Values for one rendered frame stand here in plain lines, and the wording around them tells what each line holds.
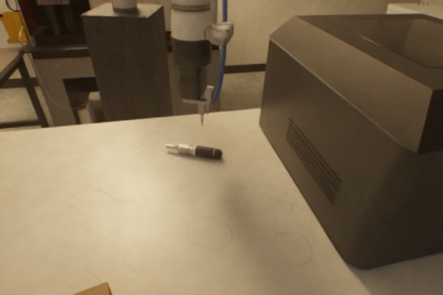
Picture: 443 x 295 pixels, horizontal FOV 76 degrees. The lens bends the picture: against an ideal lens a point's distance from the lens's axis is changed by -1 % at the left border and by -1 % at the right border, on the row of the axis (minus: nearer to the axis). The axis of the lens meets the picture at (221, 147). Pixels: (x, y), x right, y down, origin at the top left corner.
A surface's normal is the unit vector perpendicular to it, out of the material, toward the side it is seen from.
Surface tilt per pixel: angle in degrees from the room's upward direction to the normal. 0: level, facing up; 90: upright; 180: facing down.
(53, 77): 90
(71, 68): 90
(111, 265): 0
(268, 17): 90
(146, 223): 0
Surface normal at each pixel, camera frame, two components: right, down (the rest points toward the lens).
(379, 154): -0.97, 0.11
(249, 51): 0.22, 0.58
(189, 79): -0.18, 0.27
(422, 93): -0.81, -0.34
